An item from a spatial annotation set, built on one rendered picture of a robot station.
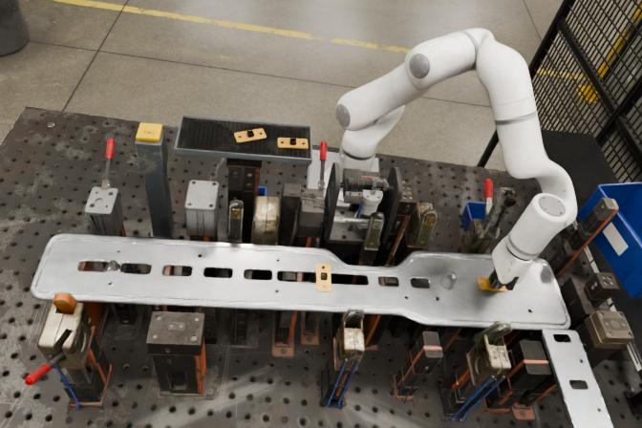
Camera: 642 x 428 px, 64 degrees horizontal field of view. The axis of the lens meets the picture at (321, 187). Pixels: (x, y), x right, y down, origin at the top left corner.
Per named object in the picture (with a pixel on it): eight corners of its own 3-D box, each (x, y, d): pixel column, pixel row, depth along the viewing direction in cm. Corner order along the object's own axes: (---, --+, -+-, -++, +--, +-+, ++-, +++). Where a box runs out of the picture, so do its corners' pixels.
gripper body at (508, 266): (502, 226, 130) (486, 252, 138) (514, 261, 123) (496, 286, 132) (531, 228, 131) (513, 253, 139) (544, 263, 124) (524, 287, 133)
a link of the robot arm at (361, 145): (333, 140, 173) (346, 84, 156) (376, 124, 182) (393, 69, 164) (354, 164, 168) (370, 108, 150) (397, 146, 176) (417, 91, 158)
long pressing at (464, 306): (22, 310, 120) (20, 306, 119) (53, 231, 135) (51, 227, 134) (574, 331, 137) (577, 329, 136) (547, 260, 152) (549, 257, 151)
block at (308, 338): (300, 344, 155) (312, 296, 133) (300, 305, 163) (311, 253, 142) (318, 345, 155) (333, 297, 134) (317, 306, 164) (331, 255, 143)
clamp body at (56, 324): (64, 414, 134) (24, 355, 107) (80, 358, 143) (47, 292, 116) (106, 415, 135) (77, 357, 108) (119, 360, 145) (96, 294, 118)
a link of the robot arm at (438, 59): (379, 124, 167) (339, 139, 160) (365, 90, 167) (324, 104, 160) (488, 65, 123) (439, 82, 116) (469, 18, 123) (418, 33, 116)
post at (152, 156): (150, 240, 172) (133, 144, 139) (154, 222, 177) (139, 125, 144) (173, 241, 172) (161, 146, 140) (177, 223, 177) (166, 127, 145)
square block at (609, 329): (541, 391, 156) (607, 338, 129) (533, 365, 161) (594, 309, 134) (566, 392, 157) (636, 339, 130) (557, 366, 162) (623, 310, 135)
